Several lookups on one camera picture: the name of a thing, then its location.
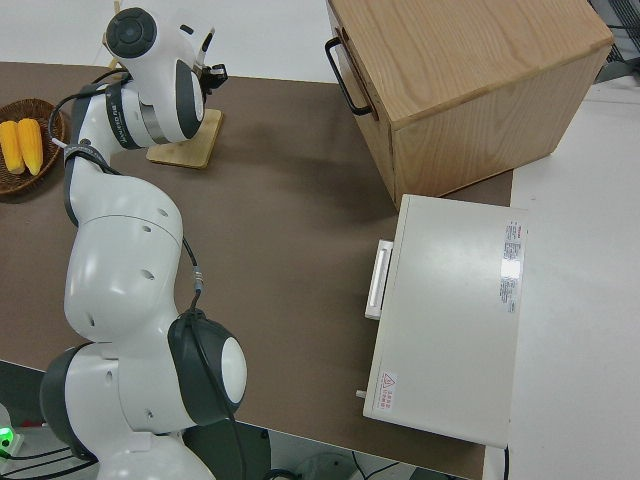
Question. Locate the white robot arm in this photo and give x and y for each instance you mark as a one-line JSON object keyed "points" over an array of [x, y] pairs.
{"points": [[125, 260]]}

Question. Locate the wooden mug rack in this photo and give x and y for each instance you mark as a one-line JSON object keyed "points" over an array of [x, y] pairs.
{"points": [[185, 150]]}

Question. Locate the yellow corn cob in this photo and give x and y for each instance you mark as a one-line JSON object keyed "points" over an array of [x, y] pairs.
{"points": [[10, 147], [31, 145]]}

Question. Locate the round wicker basket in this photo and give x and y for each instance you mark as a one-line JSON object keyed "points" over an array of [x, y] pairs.
{"points": [[50, 165]]}

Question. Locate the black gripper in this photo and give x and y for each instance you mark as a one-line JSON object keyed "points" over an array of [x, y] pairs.
{"points": [[205, 80]]}

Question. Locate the wooden cabinet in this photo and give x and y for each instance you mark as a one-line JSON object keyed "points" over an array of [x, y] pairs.
{"points": [[475, 75]]}

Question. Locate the cream toaster oven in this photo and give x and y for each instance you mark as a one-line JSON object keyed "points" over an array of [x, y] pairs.
{"points": [[450, 310]]}

